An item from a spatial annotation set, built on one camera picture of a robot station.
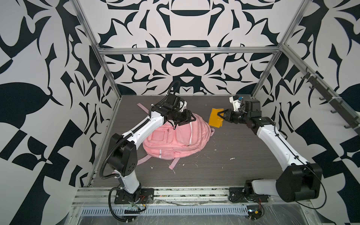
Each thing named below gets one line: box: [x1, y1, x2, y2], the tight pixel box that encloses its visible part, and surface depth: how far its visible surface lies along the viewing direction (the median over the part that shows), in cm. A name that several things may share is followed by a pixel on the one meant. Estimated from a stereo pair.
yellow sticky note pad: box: [208, 107, 225, 128], surface depth 82 cm
